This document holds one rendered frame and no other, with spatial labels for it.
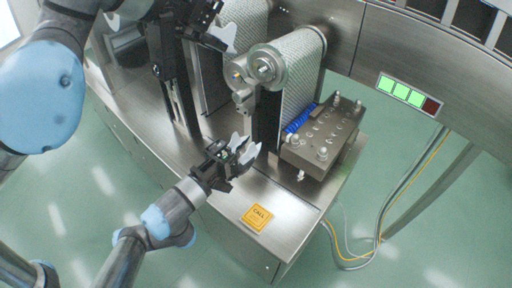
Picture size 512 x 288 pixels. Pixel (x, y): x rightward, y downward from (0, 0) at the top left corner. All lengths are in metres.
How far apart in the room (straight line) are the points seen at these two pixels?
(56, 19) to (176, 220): 0.41
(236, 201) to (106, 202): 1.58
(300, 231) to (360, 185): 1.38
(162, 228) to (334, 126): 0.64
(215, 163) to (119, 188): 1.71
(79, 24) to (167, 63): 0.15
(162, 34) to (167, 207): 0.33
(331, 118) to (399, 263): 1.34
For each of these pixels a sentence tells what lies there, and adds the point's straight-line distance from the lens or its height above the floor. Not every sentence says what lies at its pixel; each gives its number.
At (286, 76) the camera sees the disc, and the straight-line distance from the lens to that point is 0.62.
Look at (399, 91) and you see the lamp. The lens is 0.87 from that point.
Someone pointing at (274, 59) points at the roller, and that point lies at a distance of 0.61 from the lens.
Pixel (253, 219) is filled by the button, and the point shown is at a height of 0.92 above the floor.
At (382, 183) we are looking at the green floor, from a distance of 2.15.
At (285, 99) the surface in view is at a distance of 0.68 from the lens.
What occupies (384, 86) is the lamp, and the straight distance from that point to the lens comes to 0.87.
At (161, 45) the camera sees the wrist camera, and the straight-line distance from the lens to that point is 0.36.
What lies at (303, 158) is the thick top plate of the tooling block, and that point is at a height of 1.03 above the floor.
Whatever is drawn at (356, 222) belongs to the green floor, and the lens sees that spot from 1.85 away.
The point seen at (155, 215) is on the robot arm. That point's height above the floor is 1.15.
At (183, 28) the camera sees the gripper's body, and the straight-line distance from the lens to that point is 0.37.
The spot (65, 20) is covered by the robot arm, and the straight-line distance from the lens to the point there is 0.30.
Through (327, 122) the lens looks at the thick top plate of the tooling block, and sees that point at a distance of 0.84.
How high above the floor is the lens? 1.56
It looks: 47 degrees down
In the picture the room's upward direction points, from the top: straight up
